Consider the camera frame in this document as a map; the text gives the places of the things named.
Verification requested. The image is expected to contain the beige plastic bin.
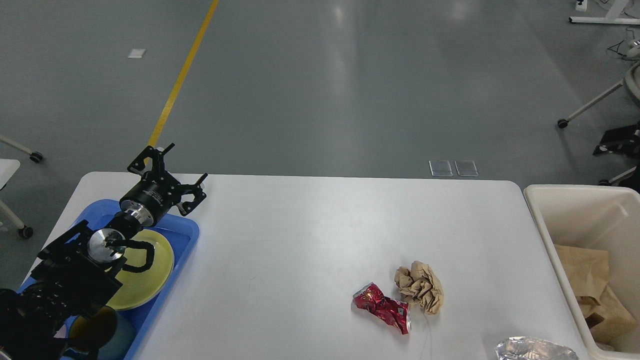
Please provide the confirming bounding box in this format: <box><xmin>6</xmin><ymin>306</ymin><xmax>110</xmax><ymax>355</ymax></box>
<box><xmin>523</xmin><ymin>184</ymin><xmax>640</xmax><ymax>360</ymax></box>

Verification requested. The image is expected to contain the white caster leg left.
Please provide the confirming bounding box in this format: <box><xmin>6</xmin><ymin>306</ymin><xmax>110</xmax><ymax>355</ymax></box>
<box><xmin>0</xmin><ymin>134</ymin><xmax>44</xmax><ymax>164</ymax></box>

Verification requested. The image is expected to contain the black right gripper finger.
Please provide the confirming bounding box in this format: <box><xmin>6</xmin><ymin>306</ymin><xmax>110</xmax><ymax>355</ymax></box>
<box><xmin>593</xmin><ymin>123</ymin><xmax>640</xmax><ymax>160</ymax></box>

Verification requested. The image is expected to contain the yellow plastic plate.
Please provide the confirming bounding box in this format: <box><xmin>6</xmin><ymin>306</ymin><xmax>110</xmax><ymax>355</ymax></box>
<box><xmin>106</xmin><ymin>229</ymin><xmax>175</xmax><ymax>312</ymax></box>

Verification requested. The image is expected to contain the white chair leg with caster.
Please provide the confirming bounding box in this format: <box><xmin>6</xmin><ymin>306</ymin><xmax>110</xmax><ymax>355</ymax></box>
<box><xmin>558</xmin><ymin>62</ymin><xmax>640</xmax><ymax>130</ymax></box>

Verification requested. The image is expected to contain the clear floor plate left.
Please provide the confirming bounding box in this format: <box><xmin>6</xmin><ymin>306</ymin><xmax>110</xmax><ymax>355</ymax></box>
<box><xmin>429</xmin><ymin>160</ymin><xmax>454</xmax><ymax>178</ymax></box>

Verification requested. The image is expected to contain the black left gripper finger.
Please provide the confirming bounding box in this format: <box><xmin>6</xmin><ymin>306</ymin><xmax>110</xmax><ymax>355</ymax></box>
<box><xmin>126</xmin><ymin>143</ymin><xmax>176</xmax><ymax>183</ymax></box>
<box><xmin>174</xmin><ymin>173</ymin><xmax>209</xmax><ymax>217</ymax></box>

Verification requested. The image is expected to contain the clear floor plate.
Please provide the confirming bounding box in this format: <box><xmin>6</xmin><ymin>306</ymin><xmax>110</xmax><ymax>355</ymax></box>
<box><xmin>429</xmin><ymin>160</ymin><xmax>454</xmax><ymax>178</ymax></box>
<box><xmin>454</xmin><ymin>160</ymin><xmax>479</xmax><ymax>178</ymax></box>

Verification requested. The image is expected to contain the teal mug yellow inside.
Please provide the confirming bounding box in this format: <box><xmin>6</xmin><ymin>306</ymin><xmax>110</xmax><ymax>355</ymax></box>
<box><xmin>67</xmin><ymin>306</ymin><xmax>137</xmax><ymax>360</ymax></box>

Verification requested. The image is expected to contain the white desk base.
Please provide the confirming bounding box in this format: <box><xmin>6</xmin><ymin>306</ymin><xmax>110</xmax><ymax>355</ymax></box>
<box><xmin>568</xmin><ymin>0</ymin><xmax>640</xmax><ymax>27</ymax></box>

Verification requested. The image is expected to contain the clear floor plate right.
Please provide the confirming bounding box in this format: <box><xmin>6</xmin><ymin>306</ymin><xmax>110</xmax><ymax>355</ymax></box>
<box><xmin>454</xmin><ymin>160</ymin><xmax>479</xmax><ymax>178</ymax></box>

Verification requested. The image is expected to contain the brown paper ball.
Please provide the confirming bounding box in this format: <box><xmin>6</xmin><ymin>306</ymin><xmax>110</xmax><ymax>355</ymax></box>
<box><xmin>394</xmin><ymin>260</ymin><xmax>445</xmax><ymax>316</ymax></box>

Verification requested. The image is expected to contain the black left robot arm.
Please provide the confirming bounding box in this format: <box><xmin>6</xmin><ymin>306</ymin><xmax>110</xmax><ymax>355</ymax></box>
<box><xmin>1</xmin><ymin>143</ymin><xmax>207</xmax><ymax>360</ymax></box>

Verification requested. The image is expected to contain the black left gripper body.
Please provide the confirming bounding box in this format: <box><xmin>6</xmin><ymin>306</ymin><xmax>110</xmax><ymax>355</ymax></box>
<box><xmin>119</xmin><ymin>172</ymin><xmax>185</xmax><ymax>228</ymax></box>

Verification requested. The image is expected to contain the blue plastic tray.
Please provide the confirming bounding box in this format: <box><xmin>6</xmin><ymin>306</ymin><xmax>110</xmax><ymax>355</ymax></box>
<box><xmin>17</xmin><ymin>199</ymin><xmax>200</xmax><ymax>360</ymax></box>

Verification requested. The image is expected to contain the brown paper bag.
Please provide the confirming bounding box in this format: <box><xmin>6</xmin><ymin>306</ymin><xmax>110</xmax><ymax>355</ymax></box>
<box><xmin>554</xmin><ymin>244</ymin><xmax>610</xmax><ymax>318</ymax></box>

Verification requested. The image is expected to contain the crumpled silver foil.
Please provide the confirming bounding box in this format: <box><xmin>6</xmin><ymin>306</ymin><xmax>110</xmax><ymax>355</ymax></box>
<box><xmin>494</xmin><ymin>336</ymin><xmax>579</xmax><ymax>360</ymax></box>

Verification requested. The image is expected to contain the crushed red can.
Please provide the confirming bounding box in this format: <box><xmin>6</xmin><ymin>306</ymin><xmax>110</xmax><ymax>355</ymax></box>
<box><xmin>352</xmin><ymin>282</ymin><xmax>411</xmax><ymax>335</ymax></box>

